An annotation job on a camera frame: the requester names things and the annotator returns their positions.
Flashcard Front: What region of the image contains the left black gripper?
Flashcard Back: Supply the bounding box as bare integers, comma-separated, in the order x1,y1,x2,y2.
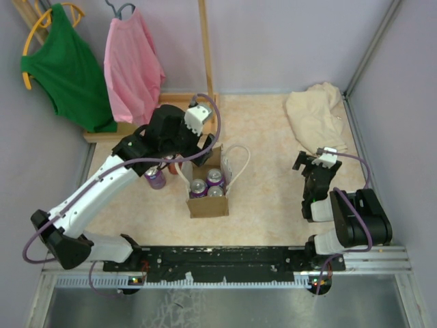
161,115,216,167

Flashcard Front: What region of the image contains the aluminium rail frame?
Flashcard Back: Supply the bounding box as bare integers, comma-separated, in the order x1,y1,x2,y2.
42,246,412,275

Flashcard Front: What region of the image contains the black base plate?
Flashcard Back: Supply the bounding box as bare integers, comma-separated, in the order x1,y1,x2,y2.
103,246,328,283

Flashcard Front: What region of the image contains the grey clothes hanger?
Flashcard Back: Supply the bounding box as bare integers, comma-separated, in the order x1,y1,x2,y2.
104,0,136,20

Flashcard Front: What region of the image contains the pink shirt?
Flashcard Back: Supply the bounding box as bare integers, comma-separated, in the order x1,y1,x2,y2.
104,8,166,126

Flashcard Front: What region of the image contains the wooden clothes rack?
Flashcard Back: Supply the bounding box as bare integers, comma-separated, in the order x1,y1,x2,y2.
12,1,219,144

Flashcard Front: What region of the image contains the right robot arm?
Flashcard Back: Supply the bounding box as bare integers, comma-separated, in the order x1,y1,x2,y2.
292,147,393,271

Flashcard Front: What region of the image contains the yellow clothes hanger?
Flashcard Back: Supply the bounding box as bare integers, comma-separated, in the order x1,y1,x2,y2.
22,2,85,90

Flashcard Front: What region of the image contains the cream folded cloth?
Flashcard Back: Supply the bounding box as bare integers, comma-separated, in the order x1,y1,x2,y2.
285,82,348,154

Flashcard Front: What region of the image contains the green tank top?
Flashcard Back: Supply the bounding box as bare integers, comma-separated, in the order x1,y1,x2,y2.
20,3,117,133

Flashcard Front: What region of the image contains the red soda can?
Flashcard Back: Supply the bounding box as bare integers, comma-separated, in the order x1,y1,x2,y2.
165,155,181,175

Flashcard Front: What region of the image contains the white cable duct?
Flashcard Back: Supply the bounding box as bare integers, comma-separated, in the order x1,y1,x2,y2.
54,273,329,290

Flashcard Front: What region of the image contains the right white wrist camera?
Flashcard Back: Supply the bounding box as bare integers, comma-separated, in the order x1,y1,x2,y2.
312,147,338,169

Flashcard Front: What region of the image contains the purple soda can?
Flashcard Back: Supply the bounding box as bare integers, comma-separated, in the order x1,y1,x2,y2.
144,167,167,190

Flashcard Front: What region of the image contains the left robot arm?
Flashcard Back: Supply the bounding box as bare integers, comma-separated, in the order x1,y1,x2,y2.
31,103,217,271

